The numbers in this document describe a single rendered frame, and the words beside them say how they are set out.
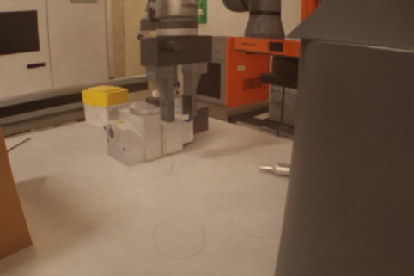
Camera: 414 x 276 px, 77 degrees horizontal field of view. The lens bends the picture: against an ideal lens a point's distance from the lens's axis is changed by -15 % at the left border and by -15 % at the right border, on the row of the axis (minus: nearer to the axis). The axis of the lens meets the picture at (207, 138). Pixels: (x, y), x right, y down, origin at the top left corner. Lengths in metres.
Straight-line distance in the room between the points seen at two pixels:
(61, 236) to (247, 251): 0.24
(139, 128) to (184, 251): 0.31
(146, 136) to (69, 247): 0.29
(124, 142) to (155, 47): 0.20
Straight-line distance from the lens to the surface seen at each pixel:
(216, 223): 0.43
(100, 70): 1.38
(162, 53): 0.50
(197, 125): 0.72
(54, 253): 0.41
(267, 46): 0.98
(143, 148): 0.61
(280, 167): 0.55
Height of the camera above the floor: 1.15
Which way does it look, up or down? 19 degrees down
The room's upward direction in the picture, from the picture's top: straight up
